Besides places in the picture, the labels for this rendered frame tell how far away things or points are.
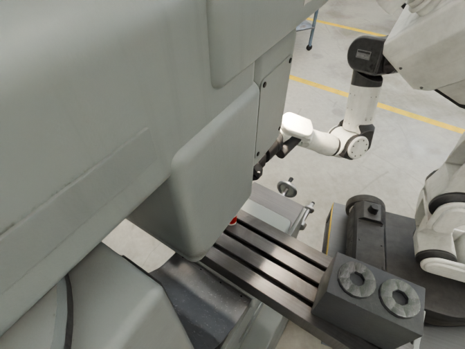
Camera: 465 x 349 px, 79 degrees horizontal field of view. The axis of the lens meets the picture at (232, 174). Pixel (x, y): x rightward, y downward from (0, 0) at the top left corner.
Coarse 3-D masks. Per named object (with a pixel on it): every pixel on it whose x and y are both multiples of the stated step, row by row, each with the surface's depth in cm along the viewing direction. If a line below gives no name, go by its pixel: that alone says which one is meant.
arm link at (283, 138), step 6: (282, 132) 82; (282, 138) 83; (288, 138) 83; (294, 138) 86; (282, 144) 82; (288, 144) 85; (294, 144) 86; (282, 150) 83; (288, 150) 84; (282, 156) 84
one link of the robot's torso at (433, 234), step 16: (416, 208) 116; (448, 208) 92; (464, 208) 90; (416, 224) 121; (432, 224) 100; (448, 224) 96; (416, 240) 122; (432, 240) 111; (448, 240) 109; (416, 256) 120; (432, 256) 115; (448, 256) 113
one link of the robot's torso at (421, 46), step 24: (432, 0) 60; (456, 0) 55; (408, 24) 66; (432, 24) 60; (456, 24) 55; (384, 48) 72; (408, 48) 66; (432, 48) 61; (456, 48) 58; (408, 72) 70; (432, 72) 66; (456, 72) 63; (456, 96) 70
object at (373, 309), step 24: (336, 264) 74; (360, 264) 73; (336, 288) 70; (360, 288) 69; (384, 288) 69; (408, 288) 69; (312, 312) 83; (336, 312) 75; (360, 312) 69; (384, 312) 67; (408, 312) 65; (360, 336) 79; (384, 336) 72; (408, 336) 66
